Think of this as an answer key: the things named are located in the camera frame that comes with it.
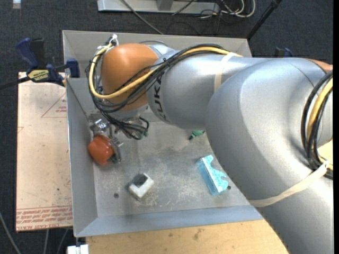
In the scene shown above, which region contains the blue sponge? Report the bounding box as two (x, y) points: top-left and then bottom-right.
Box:
(195, 154), (230, 197)

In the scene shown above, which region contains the green toy piece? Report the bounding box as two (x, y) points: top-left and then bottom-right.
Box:
(188, 130), (206, 141)

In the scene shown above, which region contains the brown cardboard board red print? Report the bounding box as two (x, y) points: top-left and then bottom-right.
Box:
(15, 71), (74, 233)

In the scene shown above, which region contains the orange toy tomato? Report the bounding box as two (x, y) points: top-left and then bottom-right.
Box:
(87, 134), (116, 166)

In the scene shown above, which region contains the white hollow block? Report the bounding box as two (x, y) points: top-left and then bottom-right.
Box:
(128, 172), (155, 199)

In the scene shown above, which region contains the grey metal bin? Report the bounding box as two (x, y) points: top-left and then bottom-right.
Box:
(62, 30), (265, 238)

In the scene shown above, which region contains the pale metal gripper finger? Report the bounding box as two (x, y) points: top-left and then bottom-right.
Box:
(109, 138), (125, 164)
(90, 119), (110, 138)

